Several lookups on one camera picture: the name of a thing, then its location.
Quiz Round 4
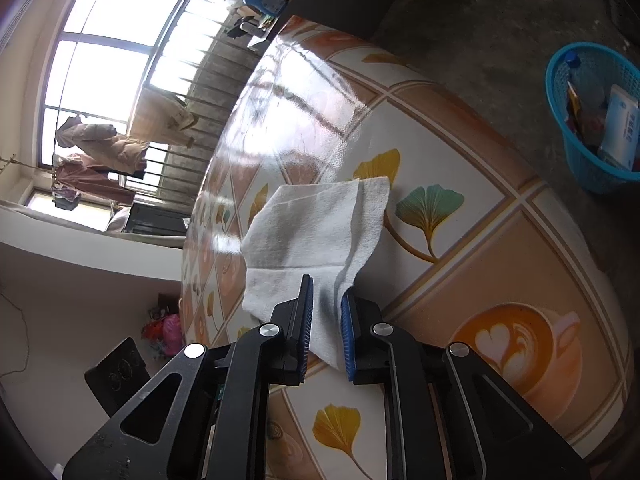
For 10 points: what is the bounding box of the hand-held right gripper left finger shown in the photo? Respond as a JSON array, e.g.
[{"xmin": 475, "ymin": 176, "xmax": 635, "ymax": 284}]
[{"xmin": 62, "ymin": 274, "xmax": 315, "ymax": 480}]

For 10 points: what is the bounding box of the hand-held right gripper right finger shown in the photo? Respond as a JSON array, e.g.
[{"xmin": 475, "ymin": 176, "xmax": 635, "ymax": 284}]
[{"xmin": 340, "ymin": 287, "xmax": 591, "ymax": 480}]

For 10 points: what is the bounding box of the white tissue paper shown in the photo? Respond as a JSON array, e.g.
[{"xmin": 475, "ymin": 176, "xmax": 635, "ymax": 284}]
[{"xmin": 240, "ymin": 176, "xmax": 391, "ymax": 366}]

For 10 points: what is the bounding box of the blue plastic basket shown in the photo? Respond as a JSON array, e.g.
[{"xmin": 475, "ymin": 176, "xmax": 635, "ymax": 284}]
[{"xmin": 545, "ymin": 42, "xmax": 640, "ymax": 195}]

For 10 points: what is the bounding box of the blue white medicine box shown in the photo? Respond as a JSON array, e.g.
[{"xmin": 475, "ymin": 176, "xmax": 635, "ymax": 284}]
[{"xmin": 597, "ymin": 85, "xmax": 640, "ymax": 171}]

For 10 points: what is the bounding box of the pink plastic bag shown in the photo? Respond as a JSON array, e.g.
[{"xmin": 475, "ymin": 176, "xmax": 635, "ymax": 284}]
[{"xmin": 162, "ymin": 314, "xmax": 183, "ymax": 358}]

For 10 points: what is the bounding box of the dark grey panel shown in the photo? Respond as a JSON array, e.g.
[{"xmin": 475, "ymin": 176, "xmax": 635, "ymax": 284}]
[{"xmin": 122, "ymin": 202, "xmax": 190, "ymax": 237}]

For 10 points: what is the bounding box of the black induction cooker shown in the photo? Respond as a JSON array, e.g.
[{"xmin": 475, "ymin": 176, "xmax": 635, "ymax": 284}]
[{"xmin": 84, "ymin": 337, "xmax": 151, "ymax": 418}]

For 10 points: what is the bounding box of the beige hanging towel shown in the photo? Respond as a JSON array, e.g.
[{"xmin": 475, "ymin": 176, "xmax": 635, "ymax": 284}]
[{"xmin": 131, "ymin": 87, "xmax": 200, "ymax": 148}]

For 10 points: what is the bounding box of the pink hanging garment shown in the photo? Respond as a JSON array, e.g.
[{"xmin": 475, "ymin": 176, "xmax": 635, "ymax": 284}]
[{"xmin": 52, "ymin": 152, "xmax": 136, "ymax": 206}]

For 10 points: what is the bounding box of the beige hanging jacket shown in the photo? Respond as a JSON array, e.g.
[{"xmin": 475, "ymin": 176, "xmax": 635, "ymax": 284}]
[{"xmin": 56, "ymin": 116, "xmax": 150, "ymax": 176}]

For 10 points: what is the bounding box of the dark hanging garment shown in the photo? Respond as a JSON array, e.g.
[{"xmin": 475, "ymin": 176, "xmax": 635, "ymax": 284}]
[{"xmin": 52, "ymin": 187, "xmax": 81, "ymax": 211}]

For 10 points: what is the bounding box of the grey cabinet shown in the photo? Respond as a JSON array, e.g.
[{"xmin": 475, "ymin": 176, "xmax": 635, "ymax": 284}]
[{"xmin": 260, "ymin": 0, "xmax": 396, "ymax": 43}]

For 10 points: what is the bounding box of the blue detergent bottle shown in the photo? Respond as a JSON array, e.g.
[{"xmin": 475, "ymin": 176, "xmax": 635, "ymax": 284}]
[{"xmin": 242, "ymin": 0, "xmax": 281, "ymax": 16}]

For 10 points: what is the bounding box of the window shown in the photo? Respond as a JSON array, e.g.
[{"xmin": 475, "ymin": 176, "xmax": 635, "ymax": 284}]
[{"xmin": 30, "ymin": 0, "xmax": 211, "ymax": 196}]

